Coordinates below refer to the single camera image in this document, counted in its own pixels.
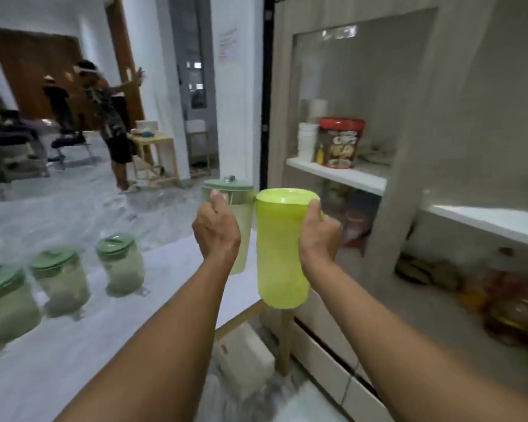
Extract black office chair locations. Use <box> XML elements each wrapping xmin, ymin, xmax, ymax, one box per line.
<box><xmin>49</xmin><ymin>113</ymin><xmax>94</xmax><ymax>166</ymax></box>

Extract glass cabinet door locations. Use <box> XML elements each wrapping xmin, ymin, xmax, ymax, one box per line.
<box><xmin>267</xmin><ymin>0</ymin><xmax>499</xmax><ymax>312</ymax></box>

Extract person's left forearm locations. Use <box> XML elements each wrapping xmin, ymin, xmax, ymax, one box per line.
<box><xmin>55</xmin><ymin>254</ymin><xmax>235</xmax><ymax>422</ymax></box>

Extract green lidded clear pitcher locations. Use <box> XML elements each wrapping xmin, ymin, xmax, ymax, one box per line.
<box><xmin>201</xmin><ymin>176</ymin><xmax>257</xmax><ymax>277</ymax></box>
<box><xmin>28</xmin><ymin>244</ymin><xmax>92</xmax><ymax>318</ymax></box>
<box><xmin>0</xmin><ymin>264</ymin><xmax>43</xmax><ymax>349</ymax></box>
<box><xmin>95</xmin><ymin>232</ymin><xmax>147</xmax><ymax>298</ymax></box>

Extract light wooden side table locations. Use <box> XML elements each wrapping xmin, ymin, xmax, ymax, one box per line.
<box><xmin>128</xmin><ymin>130</ymin><xmax>182</xmax><ymax>188</ymax></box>
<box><xmin>184</xmin><ymin>129</ymin><xmax>213</xmax><ymax>177</ymax></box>

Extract white paper notice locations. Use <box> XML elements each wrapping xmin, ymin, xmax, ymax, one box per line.
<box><xmin>216</xmin><ymin>26</ymin><xmax>239</xmax><ymax>63</ymax></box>

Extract brown wooden door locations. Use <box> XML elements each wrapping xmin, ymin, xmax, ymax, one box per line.
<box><xmin>0</xmin><ymin>26</ymin><xmax>85</xmax><ymax>124</ymax></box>

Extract dark olive pouch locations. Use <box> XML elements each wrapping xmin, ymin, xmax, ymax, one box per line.
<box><xmin>394</xmin><ymin>251</ymin><xmax>465</xmax><ymax>292</ymax></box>

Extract red lidded snack tub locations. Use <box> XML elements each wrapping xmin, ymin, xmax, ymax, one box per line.
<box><xmin>315</xmin><ymin>117</ymin><xmax>367</xmax><ymax>170</ymax></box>

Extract person's left hand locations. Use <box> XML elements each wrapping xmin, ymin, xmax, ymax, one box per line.
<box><xmin>192</xmin><ymin>190</ymin><xmax>242</xmax><ymax>264</ymax></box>

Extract person's right hand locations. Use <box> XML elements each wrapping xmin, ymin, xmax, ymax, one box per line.
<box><xmin>299</xmin><ymin>198</ymin><xmax>343</xmax><ymax>277</ymax></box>

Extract yellow-green plastic pitcher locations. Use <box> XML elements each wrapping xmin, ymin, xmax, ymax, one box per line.
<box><xmin>255</xmin><ymin>188</ymin><xmax>325</xmax><ymax>311</ymax></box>

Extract white cardboard box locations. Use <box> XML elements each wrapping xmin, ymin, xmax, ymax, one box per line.
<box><xmin>212</xmin><ymin>322</ymin><xmax>277</xmax><ymax>401</ymax></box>

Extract person's right forearm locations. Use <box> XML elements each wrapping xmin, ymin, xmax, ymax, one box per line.
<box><xmin>306</xmin><ymin>258</ymin><xmax>528</xmax><ymax>422</ymax></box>

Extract yellow cooking oil bottle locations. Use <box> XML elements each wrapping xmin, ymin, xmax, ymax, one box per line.
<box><xmin>482</xmin><ymin>276</ymin><xmax>528</xmax><ymax>350</ymax></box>

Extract orange-red snack packet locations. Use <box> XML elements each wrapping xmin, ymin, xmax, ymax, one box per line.
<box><xmin>341</xmin><ymin>208</ymin><xmax>373</xmax><ymax>250</ymax></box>

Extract stack of white paper cups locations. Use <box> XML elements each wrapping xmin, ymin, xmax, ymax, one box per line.
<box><xmin>296</xmin><ymin>122</ymin><xmax>320</xmax><ymax>165</ymax></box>

